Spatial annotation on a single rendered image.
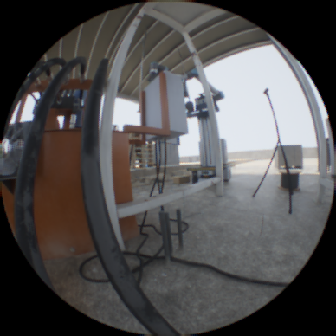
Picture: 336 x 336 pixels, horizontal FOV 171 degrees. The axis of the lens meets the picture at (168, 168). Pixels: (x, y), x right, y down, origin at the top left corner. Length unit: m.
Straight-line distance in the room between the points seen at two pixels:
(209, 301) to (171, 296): 0.12
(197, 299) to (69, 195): 0.62
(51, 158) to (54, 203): 0.19
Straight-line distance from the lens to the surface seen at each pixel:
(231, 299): 0.47
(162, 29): 5.09
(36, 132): 0.17
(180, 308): 0.44
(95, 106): 0.17
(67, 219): 0.60
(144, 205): 0.57
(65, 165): 0.56
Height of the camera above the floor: 0.42
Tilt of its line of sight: 2 degrees down
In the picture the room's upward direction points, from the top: 4 degrees counter-clockwise
